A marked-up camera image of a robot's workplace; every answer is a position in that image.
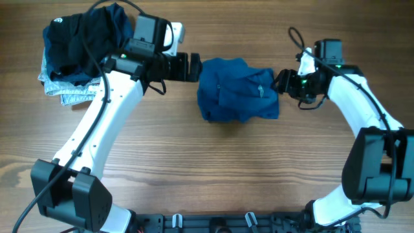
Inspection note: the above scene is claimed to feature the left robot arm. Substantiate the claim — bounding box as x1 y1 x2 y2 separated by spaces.
30 14 201 232

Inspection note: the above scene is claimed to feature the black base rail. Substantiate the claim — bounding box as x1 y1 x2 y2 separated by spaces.
129 212 362 233

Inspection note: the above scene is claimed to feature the blue polo shirt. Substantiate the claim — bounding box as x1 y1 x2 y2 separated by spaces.
197 58 279 122

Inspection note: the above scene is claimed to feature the black folded shirt with logo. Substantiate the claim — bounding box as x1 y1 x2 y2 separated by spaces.
46 7 116 77

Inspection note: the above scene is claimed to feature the left black cable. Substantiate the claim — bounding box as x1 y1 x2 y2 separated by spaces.
11 0 172 233

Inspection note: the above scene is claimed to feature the right black cable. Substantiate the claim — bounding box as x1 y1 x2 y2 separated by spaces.
287 27 398 219

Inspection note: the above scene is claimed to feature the navy folded shirt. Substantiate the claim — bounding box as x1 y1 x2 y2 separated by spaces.
43 3 133 86

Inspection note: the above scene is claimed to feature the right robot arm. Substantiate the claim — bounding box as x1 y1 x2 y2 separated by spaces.
276 39 413 229

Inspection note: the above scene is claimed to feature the black cable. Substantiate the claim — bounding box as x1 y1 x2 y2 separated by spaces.
11 0 172 233
287 27 398 219

